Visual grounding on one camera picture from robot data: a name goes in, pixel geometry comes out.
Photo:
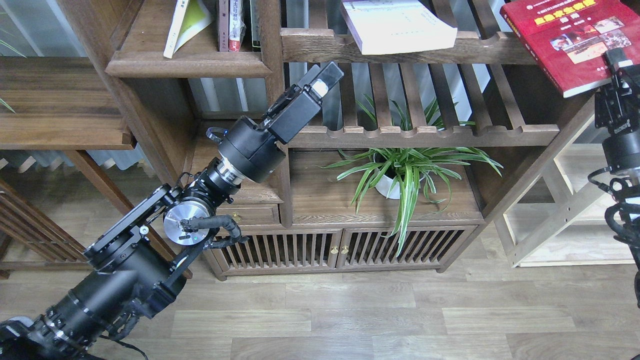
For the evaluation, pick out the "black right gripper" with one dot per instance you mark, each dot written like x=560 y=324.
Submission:
x=617 y=109

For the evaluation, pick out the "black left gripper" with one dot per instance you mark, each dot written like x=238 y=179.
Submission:
x=251 y=149

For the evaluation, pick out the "red cover book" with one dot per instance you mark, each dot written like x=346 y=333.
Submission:
x=568 y=38

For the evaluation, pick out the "yellow green cover book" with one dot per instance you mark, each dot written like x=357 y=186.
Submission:
x=189 y=18

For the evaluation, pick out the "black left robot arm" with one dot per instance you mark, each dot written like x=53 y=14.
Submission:
x=139 y=264

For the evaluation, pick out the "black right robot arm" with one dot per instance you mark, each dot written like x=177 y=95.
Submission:
x=623 y=217

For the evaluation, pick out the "white lilac cover book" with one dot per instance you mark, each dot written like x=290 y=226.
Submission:
x=385 y=27

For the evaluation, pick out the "dark spine upright book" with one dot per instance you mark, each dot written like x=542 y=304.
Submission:
x=255 y=29

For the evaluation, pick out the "red white spine book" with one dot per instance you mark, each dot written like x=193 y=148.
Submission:
x=236 y=26

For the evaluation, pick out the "dark wooden bookshelf cabinet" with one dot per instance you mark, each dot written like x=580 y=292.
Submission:
x=528 y=123

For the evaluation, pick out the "green spider plant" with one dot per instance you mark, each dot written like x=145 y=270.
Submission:
x=424 y=170

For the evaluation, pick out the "white plant pot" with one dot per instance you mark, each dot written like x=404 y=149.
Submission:
x=388 y=186

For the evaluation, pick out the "maroon spine upright book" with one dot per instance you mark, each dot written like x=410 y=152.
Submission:
x=223 y=23

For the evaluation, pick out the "brass drawer knob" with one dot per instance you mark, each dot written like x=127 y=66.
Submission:
x=237 y=217

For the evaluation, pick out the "light wooden rack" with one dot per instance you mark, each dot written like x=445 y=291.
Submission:
x=559 y=220

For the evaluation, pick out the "dark wooden side table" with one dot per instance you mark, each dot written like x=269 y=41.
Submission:
x=65 y=146

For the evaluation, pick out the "dark slatted wooden chair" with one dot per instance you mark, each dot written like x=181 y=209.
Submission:
x=31 y=241

